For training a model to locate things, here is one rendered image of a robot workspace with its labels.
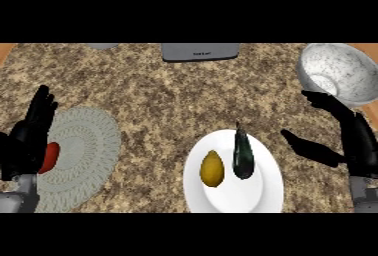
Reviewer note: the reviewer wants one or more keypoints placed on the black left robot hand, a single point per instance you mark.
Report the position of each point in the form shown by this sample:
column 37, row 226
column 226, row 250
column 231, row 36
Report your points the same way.
column 30, row 133

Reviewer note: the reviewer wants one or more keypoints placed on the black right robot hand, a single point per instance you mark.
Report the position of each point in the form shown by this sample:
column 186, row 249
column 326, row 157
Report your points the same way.
column 355, row 140

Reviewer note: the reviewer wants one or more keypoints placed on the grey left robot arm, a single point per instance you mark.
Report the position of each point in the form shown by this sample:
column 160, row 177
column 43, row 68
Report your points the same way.
column 21, row 194

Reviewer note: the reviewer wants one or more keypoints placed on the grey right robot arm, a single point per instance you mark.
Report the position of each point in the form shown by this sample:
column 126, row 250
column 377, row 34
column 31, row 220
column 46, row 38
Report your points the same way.
column 363, row 194

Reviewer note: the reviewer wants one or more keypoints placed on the white speckled bowl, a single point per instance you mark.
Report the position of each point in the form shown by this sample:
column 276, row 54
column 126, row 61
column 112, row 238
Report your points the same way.
column 340, row 73

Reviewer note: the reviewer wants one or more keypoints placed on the white round plate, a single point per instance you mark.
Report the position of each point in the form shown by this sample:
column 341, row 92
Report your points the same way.
column 233, row 173

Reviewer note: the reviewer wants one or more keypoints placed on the yellow lemon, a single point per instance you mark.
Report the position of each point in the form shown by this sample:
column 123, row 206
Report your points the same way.
column 211, row 168

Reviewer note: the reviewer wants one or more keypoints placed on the red fruit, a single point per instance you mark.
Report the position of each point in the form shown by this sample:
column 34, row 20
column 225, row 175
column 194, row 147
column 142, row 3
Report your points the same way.
column 50, row 156

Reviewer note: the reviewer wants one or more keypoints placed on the pale woven round placemat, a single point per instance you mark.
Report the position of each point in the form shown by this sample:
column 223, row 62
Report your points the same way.
column 83, row 156

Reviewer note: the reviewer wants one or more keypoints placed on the dark green zucchini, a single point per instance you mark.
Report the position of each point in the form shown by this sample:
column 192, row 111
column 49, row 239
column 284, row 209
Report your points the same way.
column 242, row 153

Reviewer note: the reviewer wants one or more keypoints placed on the grey rounded object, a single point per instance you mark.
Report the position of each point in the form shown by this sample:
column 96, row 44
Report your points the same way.
column 102, row 45

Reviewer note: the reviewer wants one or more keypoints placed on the grey flat appliance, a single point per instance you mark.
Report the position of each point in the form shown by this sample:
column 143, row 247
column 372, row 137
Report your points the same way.
column 200, row 51

